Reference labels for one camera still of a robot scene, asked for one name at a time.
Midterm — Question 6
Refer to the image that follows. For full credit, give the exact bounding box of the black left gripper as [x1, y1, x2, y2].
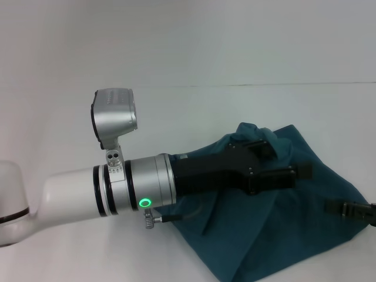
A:
[172, 139, 313, 198]

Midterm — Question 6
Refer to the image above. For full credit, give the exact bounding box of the teal blue shirt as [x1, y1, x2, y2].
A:
[152, 122, 373, 282]

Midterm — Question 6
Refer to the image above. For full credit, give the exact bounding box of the dark cable with silver plug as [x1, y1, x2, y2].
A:
[143, 202, 213, 237]

